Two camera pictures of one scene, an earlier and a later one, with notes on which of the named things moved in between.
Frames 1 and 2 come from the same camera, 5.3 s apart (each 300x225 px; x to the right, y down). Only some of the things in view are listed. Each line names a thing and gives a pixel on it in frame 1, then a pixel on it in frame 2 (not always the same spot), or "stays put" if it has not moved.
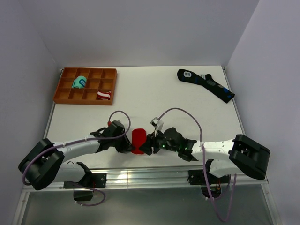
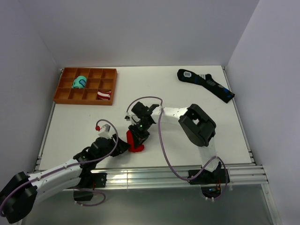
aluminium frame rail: [124, 176] stays put
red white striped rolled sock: [104, 95] stays put
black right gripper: [151, 141] → [138, 137]
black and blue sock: [206, 79] stays put
